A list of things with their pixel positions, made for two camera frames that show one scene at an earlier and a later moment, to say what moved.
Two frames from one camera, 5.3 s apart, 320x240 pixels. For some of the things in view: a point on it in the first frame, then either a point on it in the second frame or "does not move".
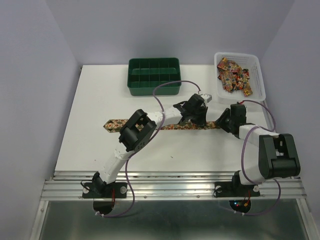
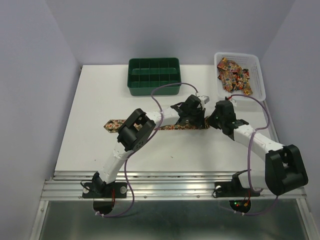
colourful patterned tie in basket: [233, 77] does not move
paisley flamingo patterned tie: [116, 125] does not move
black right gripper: [220, 121] → [212, 123]
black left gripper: [201, 121] does not move
